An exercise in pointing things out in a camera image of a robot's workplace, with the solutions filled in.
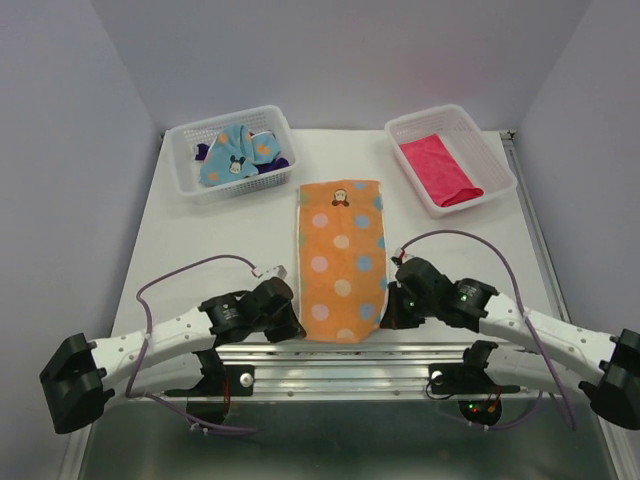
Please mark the aluminium rail frame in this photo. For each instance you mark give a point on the aluminium rail frame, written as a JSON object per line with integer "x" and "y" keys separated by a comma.
{"x": 325, "y": 411}

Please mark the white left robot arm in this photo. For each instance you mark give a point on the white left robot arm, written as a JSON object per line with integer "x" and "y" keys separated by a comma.
{"x": 84, "y": 378}

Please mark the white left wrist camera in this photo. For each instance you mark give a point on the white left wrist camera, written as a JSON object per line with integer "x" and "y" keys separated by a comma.
{"x": 278, "y": 271}

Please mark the pink microfiber towel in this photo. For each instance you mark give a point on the pink microfiber towel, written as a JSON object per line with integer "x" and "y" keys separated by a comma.
{"x": 439, "y": 173}

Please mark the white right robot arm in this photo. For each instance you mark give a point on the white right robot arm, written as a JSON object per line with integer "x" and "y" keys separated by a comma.
{"x": 516, "y": 350}

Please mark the white empty plastic basket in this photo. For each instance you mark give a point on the white empty plastic basket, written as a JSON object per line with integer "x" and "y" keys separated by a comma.
{"x": 465, "y": 141}

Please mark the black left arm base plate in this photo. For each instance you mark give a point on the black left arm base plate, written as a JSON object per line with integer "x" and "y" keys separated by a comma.
{"x": 237, "y": 380}

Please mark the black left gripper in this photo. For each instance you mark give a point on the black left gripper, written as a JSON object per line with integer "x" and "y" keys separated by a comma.
{"x": 291, "y": 328}

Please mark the orange dotted cartoon towel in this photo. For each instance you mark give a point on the orange dotted cartoon towel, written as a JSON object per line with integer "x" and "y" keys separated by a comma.
{"x": 342, "y": 260}

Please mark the purple towel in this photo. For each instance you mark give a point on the purple towel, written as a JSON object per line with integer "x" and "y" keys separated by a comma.
{"x": 201, "y": 150}

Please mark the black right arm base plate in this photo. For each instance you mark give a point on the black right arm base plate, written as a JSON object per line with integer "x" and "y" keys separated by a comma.
{"x": 455, "y": 379}

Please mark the blue dotted cartoon towel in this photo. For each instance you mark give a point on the blue dotted cartoon towel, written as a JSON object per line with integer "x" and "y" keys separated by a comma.
{"x": 235, "y": 153}

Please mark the white basket with towels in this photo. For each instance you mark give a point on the white basket with towels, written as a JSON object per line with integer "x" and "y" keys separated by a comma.
{"x": 179, "y": 144}

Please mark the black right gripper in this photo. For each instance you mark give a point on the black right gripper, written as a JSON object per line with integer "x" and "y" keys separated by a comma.
{"x": 392, "y": 316}

